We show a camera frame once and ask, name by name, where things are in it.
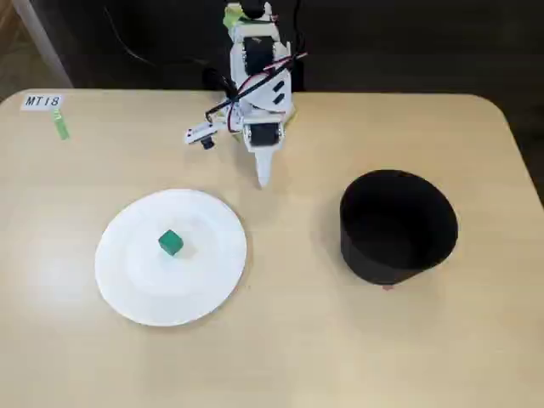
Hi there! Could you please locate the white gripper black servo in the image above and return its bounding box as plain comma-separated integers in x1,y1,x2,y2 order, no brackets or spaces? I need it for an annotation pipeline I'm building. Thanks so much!
241,120,286,189

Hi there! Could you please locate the green cube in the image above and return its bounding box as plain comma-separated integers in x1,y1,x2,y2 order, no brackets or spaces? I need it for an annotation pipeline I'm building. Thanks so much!
157,229,185,258

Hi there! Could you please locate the green tape piece on arm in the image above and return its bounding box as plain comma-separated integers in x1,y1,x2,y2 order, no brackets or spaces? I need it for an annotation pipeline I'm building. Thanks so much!
223,3,247,31

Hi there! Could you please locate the white round dish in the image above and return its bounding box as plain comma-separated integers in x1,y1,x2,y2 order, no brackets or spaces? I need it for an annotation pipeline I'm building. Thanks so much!
93,188,248,328

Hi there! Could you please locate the black round pot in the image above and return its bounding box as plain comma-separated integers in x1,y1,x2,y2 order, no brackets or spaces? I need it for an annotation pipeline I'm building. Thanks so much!
338,168,460,287

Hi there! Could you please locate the green tape strip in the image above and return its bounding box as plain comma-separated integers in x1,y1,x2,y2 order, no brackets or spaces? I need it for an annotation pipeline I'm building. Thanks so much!
49,107,71,141

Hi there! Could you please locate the white paper label MT18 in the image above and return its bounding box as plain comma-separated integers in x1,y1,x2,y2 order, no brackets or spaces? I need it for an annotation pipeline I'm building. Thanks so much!
20,92,64,112

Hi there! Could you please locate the small white wrist camera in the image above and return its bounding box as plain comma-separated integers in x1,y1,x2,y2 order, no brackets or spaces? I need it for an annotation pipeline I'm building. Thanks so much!
182,122,218,150

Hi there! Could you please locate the red wire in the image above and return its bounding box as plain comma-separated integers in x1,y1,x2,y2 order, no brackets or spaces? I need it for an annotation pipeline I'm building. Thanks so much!
226,51,308,133

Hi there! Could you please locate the white post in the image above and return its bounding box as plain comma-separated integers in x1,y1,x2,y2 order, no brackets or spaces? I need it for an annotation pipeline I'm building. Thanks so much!
10,0,75,90

